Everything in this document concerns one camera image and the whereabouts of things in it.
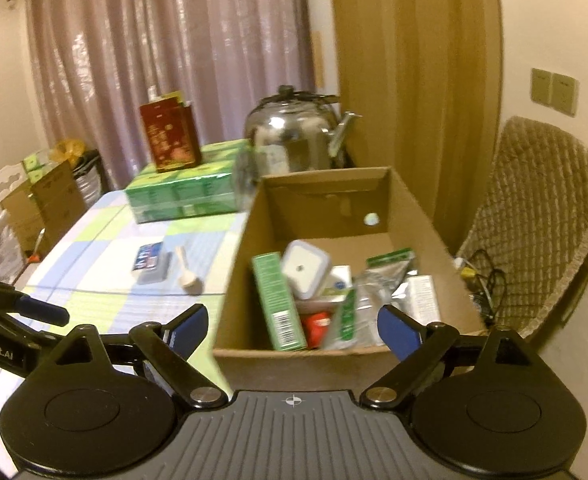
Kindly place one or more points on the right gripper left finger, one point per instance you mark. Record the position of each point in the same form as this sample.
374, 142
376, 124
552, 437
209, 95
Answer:
168, 347

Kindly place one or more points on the wall sockets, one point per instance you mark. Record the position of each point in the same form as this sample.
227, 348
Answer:
557, 91

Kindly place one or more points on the green white medicine box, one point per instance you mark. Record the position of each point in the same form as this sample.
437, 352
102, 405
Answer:
277, 302

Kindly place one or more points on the green tissue multipack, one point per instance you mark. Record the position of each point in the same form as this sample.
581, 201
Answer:
219, 185

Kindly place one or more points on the pink curtain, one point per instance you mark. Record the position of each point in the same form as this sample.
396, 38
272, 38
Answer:
96, 62

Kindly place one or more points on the blue label toothpick box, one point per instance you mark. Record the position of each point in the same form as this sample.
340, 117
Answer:
151, 264

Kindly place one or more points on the brown cardboard box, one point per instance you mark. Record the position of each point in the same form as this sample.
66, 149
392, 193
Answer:
352, 215

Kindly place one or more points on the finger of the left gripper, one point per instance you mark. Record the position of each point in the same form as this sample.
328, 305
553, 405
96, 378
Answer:
15, 301

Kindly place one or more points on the brown curtain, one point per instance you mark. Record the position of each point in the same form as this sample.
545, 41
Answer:
424, 77

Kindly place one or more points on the crumpled plastic bag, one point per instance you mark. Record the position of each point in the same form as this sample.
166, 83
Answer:
12, 259

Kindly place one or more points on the beige plastic spoon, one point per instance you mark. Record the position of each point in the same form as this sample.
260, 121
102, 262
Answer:
187, 278

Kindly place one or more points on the quilted chair cushion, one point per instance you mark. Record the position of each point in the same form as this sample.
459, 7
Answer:
532, 223

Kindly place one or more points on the white Mecobalamin tablet box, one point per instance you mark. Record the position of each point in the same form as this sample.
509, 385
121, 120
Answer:
336, 284

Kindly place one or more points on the cardboard boxes on floor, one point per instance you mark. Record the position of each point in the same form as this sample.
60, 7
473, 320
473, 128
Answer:
48, 192

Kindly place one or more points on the stainless steel kettle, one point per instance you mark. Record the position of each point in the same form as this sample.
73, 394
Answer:
296, 131

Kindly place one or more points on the red snack packet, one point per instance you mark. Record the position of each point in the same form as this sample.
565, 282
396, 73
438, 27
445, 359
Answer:
315, 327

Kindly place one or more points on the checkered tablecloth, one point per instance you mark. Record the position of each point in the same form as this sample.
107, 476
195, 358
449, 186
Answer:
90, 272

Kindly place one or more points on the white ointment box with cartoon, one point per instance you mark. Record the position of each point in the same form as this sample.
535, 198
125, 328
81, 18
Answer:
416, 296

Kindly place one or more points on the red gift box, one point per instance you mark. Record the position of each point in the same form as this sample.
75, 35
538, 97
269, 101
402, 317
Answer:
170, 129

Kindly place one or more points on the silver foil tea pouch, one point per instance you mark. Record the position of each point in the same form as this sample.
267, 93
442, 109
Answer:
354, 322

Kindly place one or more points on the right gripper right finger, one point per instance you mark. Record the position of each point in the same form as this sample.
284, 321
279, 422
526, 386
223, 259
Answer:
418, 348

